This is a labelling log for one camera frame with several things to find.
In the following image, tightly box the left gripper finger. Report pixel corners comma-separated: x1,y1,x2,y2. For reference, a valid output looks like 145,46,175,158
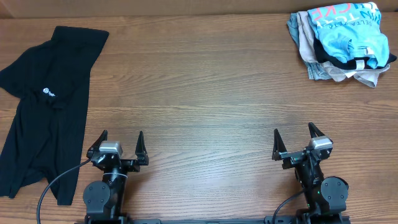
135,131,147,161
88,130,108,152

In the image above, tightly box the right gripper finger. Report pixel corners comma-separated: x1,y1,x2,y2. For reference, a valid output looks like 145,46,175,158
308,122,325,138
272,129,287,156

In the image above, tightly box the black t-shirt with logo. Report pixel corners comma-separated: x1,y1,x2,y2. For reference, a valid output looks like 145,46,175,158
1,26,109,205

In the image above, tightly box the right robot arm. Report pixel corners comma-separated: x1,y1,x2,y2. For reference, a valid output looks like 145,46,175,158
271,122,350,223

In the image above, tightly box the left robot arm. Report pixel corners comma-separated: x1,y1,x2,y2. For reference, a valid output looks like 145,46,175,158
83,130,149,223

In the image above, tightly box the black folded garment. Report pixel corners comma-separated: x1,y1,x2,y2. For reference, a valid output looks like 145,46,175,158
313,37,397,70

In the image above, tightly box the beige folded garment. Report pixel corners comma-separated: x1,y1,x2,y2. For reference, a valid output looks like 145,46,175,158
297,11,390,88

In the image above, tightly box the light blue printed t-shirt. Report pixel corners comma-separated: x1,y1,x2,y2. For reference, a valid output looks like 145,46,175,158
307,2,391,69

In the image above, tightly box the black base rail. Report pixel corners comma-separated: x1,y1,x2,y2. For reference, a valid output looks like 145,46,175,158
74,215,351,224

